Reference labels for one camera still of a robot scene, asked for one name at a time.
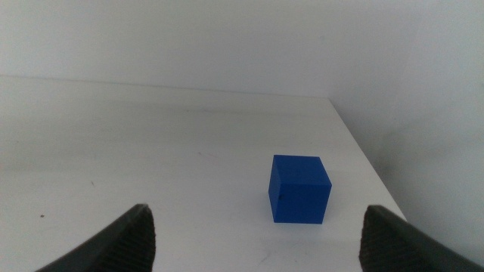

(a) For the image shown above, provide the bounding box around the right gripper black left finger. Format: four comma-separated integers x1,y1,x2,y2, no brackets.
33,202,157,272

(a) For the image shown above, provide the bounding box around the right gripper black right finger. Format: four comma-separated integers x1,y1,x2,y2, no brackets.
358,204,484,272

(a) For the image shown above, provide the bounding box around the blue cube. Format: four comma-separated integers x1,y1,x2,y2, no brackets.
268,154,333,225

